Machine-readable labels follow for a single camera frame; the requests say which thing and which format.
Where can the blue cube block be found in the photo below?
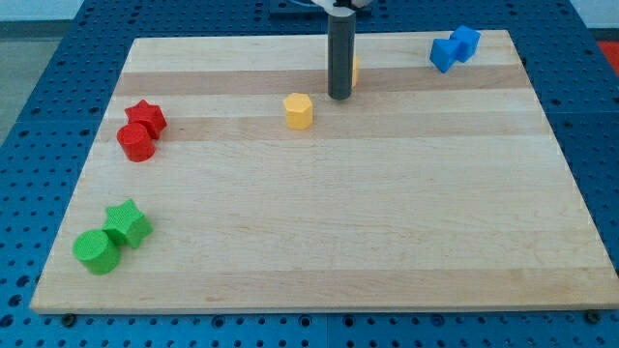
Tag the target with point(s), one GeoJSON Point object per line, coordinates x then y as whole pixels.
{"type": "Point", "coordinates": [468, 40]}

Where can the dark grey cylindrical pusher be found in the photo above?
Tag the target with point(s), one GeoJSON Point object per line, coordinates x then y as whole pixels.
{"type": "Point", "coordinates": [341, 35]}

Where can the blue bowtie block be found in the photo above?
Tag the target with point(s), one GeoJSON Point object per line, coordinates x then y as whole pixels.
{"type": "Point", "coordinates": [443, 53]}

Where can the yellow heart block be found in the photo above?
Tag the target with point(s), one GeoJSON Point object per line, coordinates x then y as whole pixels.
{"type": "Point", "coordinates": [355, 71]}

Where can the green cylinder block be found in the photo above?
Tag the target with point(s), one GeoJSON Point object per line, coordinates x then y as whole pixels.
{"type": "Point", "coordinates": [95, 251]}

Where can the green star block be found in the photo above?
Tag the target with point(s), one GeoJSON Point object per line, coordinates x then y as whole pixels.
{"type": "Point", "coordinates": [126, 225]}

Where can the red star block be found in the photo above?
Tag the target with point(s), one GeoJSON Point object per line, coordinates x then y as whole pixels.
{"type": "Point", "coordinates": [148, 115]}

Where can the red cylinder block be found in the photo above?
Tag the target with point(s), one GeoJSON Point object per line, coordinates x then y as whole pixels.
{"type": "Point", "coordinates": [135, 142]}

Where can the light wooden board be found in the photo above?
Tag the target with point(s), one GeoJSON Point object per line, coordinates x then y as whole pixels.
{"type": "Point", "coordinates": [424, 191]}

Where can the yellow hexagon block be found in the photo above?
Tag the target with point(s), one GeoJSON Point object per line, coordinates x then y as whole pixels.
{"type": "Point", "coordinates": [298, 111]}

